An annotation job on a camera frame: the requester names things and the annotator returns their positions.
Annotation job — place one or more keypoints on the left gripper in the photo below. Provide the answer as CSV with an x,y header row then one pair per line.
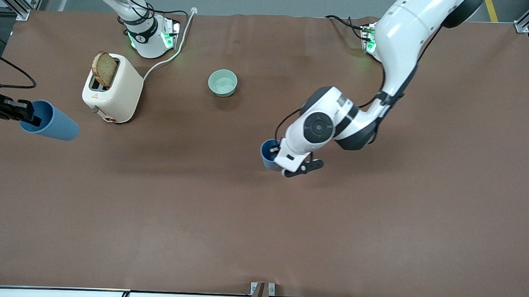
x,y
274,153

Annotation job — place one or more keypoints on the blue plastic cup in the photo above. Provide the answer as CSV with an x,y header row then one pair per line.
x,y
266,161
56,126

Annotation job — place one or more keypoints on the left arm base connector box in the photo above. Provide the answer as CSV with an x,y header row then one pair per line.
x,y
368,38

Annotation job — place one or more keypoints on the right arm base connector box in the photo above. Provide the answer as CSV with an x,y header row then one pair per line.
x,y
171,33

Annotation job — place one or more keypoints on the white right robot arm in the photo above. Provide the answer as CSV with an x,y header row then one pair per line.
x,y
151,50

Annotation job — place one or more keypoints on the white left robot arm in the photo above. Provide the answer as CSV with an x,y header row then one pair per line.
x,y
405,34

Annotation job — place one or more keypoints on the mint green bowl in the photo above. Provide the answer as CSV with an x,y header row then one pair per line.
x,y
222,83

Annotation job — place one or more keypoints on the brown bread slice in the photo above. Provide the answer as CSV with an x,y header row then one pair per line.
x,y
105,70

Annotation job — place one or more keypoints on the white toaster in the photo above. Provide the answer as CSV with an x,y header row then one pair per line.
x,y
121,95

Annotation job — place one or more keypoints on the metal bracket with brown post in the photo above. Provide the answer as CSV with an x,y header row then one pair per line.
x,y
261,293

